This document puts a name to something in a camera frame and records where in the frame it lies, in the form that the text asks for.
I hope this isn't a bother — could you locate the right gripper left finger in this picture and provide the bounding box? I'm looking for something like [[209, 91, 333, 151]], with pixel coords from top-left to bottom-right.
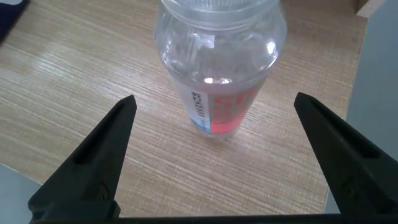
[[27, 95, 137, 221]]

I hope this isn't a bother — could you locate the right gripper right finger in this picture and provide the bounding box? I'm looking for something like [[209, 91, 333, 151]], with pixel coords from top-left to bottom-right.
[[294, 91, 398, 215]]

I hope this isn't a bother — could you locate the wooden counter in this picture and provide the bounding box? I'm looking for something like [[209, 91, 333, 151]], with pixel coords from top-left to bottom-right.
[[0, 0, 388, 218]]

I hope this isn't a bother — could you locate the clear plastic drink bottle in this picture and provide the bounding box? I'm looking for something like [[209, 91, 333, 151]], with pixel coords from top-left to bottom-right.
[[154, 0, 288, 139]]

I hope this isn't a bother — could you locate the dark blue object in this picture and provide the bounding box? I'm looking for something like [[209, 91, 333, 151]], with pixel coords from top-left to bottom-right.
[[0, 0, 31, 44]]

